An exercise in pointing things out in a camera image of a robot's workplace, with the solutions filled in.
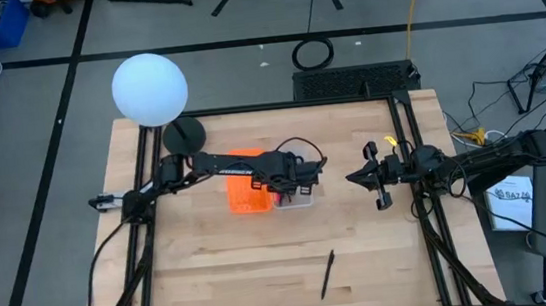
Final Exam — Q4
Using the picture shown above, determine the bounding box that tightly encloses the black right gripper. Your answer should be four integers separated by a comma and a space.
342, 139, 409, 215

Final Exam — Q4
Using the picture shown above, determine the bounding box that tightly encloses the black ballpoint pen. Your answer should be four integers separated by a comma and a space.
316, 249, 340, 301

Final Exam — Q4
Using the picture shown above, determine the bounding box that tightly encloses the clear plastic supply box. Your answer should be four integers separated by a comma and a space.
267, 143, 317, 211

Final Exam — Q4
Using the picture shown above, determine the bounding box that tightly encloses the orange perforated plastic lid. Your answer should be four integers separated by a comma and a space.
223, 145, 276, 216

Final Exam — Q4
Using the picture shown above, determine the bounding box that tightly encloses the black perforated computer case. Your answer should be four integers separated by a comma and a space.
290, 58, 423, 104

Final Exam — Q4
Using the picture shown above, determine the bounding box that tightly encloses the yellow power plug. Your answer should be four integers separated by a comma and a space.
454, 126, 488, 149

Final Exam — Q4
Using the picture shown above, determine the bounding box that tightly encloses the white printed booklet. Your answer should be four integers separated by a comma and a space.
483, 173, 538, 235

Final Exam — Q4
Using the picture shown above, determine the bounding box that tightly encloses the white globe lamp black base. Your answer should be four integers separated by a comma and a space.
107, 48, 209, 162

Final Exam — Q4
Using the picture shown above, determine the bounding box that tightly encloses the black tripod stand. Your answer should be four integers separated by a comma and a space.
503, 45, 546, 116

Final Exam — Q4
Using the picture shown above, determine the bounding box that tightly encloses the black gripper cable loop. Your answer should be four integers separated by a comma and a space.
274, 133, 330, 174

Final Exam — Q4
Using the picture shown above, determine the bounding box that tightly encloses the black aluminium table frame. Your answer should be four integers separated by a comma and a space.
66, 81, 508, 306

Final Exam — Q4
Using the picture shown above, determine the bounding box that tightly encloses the coiled black cable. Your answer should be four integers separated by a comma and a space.
289, 35, 337, 74

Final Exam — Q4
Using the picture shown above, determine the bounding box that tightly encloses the white cable loop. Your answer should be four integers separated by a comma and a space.
484, 127, 512, 147

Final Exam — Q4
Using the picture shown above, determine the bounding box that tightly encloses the yellow floor cable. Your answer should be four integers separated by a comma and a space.
399, 0, 439, 61

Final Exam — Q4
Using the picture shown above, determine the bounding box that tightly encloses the black arm base cable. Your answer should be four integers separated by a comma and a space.
78, 221, 136, 306

